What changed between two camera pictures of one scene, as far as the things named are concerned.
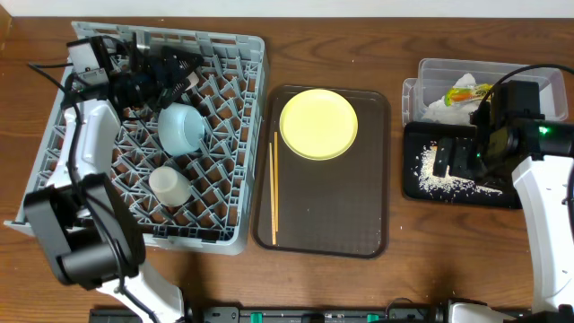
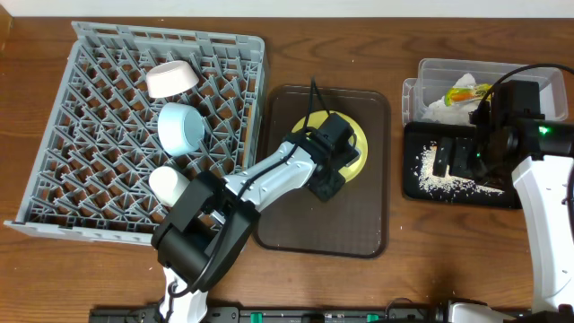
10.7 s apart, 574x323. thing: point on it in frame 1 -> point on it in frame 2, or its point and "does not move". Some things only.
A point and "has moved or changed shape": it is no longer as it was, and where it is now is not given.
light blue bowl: x=181 y=129 does not move
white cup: x=169 y=187 does not move
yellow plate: x=318 y=124 has moved or changed shape
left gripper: x=158 y=71 -> x=329 y=180
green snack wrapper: x=459 y=94 does not move
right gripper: x=461 y=148 does not move
